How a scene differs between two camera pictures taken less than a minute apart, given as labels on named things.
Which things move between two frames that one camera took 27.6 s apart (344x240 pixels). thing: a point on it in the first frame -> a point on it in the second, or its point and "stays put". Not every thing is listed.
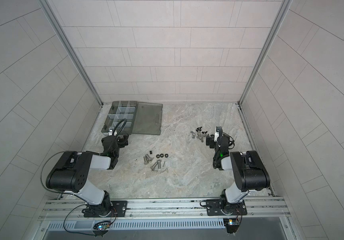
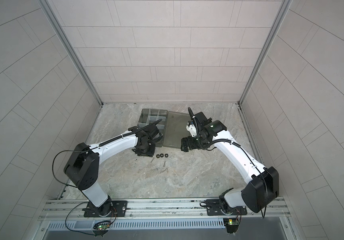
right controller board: [232, 224] stays put
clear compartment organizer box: [120, 118] -> [149, 116]
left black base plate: [119, 210] stays put
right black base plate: [214, 207] stays put
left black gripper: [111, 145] -> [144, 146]
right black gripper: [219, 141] -> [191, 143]
